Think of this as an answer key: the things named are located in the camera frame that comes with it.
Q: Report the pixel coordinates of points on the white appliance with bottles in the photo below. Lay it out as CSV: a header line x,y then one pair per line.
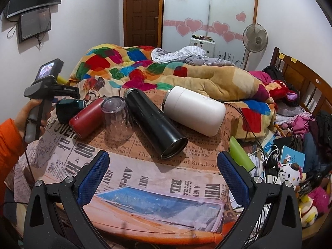
x,y
206,43

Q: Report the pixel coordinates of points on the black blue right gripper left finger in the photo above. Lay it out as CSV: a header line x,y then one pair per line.
x,y
55,217

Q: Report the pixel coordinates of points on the green rectangular box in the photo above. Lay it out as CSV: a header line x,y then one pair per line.
x,y
239,155

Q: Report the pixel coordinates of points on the yellow white plush toy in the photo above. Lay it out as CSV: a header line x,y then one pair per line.
x,y
308,211

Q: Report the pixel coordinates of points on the white thermos bottle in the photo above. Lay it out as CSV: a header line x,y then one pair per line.
x,y
193,110

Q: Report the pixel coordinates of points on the brown wooden door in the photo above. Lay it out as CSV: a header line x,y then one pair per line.
x,y
142,22

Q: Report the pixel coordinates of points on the yellow foam bed rail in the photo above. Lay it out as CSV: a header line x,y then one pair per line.
x,y
61,80

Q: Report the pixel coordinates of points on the newspaper print tablecloth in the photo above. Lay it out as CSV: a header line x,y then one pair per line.
x,y
182,201

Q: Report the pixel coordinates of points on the left hand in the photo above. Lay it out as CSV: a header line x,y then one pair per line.
x,y
20,121

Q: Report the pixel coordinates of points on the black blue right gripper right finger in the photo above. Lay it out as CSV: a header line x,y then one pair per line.
x,y
270,218

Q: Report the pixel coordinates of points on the blue card box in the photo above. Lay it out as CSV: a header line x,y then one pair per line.
x,y
290,156

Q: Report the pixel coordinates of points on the white cat plush toy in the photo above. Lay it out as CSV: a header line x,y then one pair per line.
x,y
292,173

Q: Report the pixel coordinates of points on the red bottle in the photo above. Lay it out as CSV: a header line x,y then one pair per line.
x,y
88,120

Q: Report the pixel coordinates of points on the colourful patchwork blanket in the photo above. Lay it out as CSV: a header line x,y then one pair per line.
x,y
133,67

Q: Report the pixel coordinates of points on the frosted wardrobe with hearts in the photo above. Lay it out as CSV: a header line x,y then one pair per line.
x,y
222,20

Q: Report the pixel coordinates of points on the standing electric fan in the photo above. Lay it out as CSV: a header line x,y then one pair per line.
x,y
255,39

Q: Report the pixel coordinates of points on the clear glass cup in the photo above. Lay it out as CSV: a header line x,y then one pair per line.
x,y
118,122

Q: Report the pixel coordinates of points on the grey striped clothes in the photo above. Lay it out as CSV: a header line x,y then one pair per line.
x,y
191,55

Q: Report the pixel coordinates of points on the orange sleeve forearm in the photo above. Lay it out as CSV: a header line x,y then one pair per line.
x,y
12,147

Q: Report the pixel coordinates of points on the black thermos bottle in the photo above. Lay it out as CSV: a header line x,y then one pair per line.
x,y
162,134

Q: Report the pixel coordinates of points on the wooden bed headboard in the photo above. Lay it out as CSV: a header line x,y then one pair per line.
x,y
314,92

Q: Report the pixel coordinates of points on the dark green cup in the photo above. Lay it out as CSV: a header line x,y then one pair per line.
x,y
67,109

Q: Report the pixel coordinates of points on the small wall monitor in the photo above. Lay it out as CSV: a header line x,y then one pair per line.
x,y
33,23

